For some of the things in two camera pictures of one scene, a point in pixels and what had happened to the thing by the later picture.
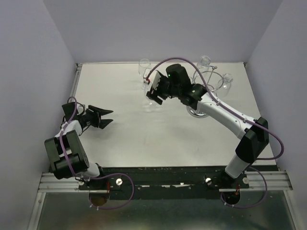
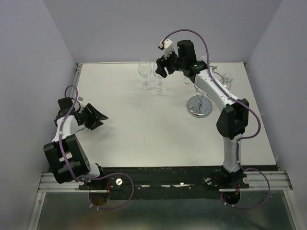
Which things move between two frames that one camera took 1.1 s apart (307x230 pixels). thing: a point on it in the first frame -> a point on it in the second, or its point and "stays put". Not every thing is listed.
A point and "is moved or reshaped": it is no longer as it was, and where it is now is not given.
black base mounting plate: (164, 183) stays put
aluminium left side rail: (77, 73) stays put
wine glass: (148, 106) is moved or reshaped
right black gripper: (154, 97) -> (160, 64)
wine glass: (225, 83) stays put
